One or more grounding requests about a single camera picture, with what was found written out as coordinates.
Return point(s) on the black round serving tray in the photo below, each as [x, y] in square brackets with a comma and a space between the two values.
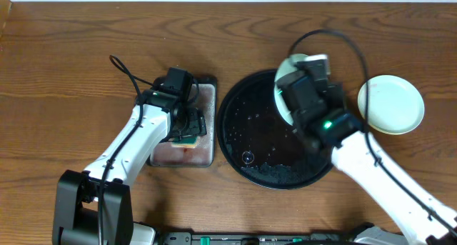
[258, 143]

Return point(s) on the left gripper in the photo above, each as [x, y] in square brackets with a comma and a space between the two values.
[193, 125]

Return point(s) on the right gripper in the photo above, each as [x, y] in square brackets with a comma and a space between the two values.
[327, 85]

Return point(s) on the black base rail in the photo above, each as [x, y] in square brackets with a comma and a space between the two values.
[188, 238]

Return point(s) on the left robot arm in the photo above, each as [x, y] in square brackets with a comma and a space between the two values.
[94, 206]

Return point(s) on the black rectangular soapy tray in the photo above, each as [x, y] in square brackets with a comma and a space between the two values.
[203, 154]

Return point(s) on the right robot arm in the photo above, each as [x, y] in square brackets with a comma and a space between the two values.
[420, 216]

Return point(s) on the green yellow sponge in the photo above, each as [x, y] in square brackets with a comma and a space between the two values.
[187, 142]

